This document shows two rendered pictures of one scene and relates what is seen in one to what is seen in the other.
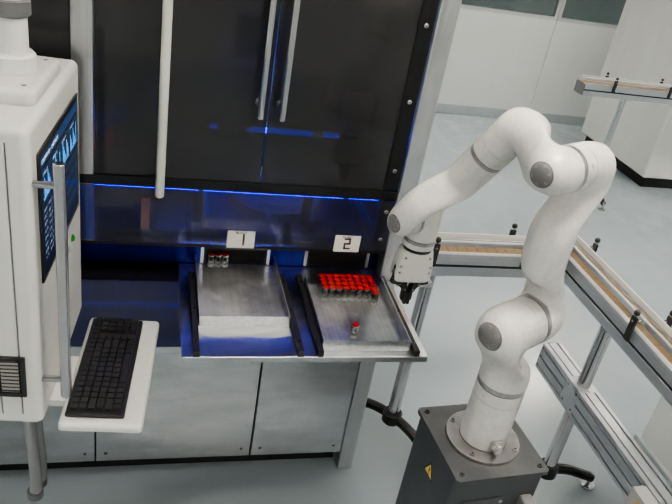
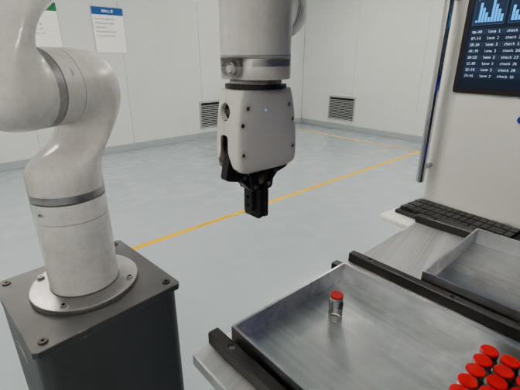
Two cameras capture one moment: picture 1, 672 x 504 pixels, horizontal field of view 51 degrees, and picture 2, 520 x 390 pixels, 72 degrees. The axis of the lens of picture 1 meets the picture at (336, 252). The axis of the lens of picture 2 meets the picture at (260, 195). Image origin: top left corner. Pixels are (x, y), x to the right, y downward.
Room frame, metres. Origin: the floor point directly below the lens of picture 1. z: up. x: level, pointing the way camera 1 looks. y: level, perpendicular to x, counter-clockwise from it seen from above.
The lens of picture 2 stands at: (2.08, -0.39, 1.27)
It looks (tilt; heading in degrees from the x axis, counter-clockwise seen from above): 21 degrees down; 155
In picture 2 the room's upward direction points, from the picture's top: straight up
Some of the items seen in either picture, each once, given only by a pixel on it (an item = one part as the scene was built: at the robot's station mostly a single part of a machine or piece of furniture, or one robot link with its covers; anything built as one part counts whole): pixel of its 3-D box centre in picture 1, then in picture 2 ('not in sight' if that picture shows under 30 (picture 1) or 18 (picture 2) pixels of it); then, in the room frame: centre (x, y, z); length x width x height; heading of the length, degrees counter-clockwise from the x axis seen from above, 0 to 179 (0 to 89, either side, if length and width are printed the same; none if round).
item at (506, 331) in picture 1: (506, 347); (70, 122); (1.38, -0.43, 1.16); 0.19 x 0.12 x 0.24; 134
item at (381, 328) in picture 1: (354, 311); (388, 359); (1.82, -0.09, 0.90); 0.34 x 0.26 x 0.04; 16
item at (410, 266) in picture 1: (413, 261); (255, 122); (1.66, -0.21, 1.19); 0.10 x 0.08 x 0.11; 107
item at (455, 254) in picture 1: (473, 249); not in sight; (2.33, -0.49, 0.92); 0.69 x 0.16 x 0.16; 107
